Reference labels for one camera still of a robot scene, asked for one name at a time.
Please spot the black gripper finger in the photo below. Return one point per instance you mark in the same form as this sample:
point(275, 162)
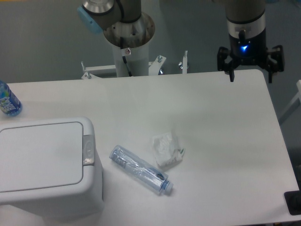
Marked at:
point(227, 62)
point(273, 61)

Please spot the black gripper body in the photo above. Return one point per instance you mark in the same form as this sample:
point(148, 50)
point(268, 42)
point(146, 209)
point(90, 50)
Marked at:
point(251, 51)

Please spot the black clamp at table edge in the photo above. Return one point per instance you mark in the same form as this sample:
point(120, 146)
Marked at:
point(293, 201)

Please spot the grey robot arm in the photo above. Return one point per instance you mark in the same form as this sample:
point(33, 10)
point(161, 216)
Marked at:
point(129, 32)

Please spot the white trash can lid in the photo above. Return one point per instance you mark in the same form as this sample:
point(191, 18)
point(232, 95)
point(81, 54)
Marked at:
point(40, 156)

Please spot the grey lid push button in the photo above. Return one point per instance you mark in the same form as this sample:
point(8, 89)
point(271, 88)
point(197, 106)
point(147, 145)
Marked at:
point(88, 150)

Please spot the blue labelled water bottle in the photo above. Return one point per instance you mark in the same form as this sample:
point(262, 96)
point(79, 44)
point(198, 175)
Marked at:
point(10, 105)

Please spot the white trash can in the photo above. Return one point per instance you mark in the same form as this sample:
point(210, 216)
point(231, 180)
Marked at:
point(83, 198)

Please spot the empty clear plastic bottle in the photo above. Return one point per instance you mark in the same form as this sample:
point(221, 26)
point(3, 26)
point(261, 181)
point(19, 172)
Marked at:
point(148, 174)

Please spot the white frame at right edge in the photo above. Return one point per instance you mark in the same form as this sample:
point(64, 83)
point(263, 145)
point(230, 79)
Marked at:
point(292, 105)

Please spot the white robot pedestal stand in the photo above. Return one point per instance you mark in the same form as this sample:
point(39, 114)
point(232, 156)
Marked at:
point(128, 62)

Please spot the crumpled white plastic wrapper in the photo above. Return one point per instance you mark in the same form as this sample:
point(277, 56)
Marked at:
point(166, 149)

